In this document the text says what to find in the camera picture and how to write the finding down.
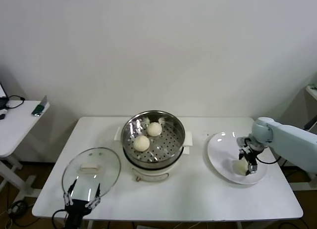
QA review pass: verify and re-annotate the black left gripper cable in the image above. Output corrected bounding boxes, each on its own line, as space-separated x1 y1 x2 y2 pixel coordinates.
52 209 69 229

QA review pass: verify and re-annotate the green grey flat tool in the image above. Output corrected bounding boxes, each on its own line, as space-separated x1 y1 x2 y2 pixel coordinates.
31 94 48 117

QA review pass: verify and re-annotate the black laptop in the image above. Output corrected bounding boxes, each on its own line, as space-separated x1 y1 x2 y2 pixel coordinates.
0 80 9 110

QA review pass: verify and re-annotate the white round plate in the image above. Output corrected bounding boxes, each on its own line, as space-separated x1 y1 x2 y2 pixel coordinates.
203 131 269 185

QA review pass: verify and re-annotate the black wall power cable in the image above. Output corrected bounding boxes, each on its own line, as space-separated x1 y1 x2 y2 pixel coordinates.
281 114 317 167

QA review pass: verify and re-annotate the steel perforated steamer basket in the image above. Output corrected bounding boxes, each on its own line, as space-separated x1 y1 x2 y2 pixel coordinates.
120 110 186 167

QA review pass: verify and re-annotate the glass lid with beige handle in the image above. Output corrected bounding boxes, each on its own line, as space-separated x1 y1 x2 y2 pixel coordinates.
61 146 122 202

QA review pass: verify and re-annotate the white steamed baozi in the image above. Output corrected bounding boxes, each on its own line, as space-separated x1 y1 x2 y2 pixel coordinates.
233 159 250 176
147 122 163 137
133 135 151 152

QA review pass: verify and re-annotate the black floor cable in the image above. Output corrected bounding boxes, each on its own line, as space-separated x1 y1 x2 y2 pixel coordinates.
7 200 34 227

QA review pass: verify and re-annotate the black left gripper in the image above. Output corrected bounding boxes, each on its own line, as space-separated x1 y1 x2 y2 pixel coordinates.
63 179 102 229

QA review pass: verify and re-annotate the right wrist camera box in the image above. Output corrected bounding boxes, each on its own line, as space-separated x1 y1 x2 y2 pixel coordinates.
236 137 251 147

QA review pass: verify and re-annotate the black laptop cable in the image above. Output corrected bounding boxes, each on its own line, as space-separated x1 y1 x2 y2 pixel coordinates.
4 95 25 110

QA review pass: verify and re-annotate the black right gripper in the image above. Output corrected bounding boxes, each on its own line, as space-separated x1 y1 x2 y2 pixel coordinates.
238 146 263 177

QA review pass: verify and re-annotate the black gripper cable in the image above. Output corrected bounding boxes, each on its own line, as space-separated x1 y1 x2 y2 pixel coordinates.
256 154 283 165
52 209 69 229

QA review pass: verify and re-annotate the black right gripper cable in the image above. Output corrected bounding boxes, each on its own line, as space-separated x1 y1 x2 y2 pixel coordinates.
256 154 283 165

